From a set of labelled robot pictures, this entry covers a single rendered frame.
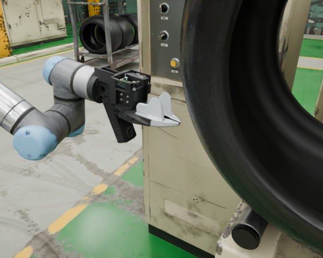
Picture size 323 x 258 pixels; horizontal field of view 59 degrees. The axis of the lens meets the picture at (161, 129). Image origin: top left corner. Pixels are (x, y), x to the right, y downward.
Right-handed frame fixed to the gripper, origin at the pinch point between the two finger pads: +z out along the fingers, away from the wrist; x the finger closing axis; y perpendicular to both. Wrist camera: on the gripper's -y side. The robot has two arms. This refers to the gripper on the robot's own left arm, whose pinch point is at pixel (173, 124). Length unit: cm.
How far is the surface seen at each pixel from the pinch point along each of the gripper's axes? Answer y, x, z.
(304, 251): -16.3, 1.4, 30.4
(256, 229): -5.9, -9.7, 21.6
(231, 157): 6.0, -11.9, 15.5
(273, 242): -11.0, -5.6, 24.7
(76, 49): -94, 241, -289
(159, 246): -104, 46, -21
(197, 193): -60, 49, -8
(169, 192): -67, 49, -21
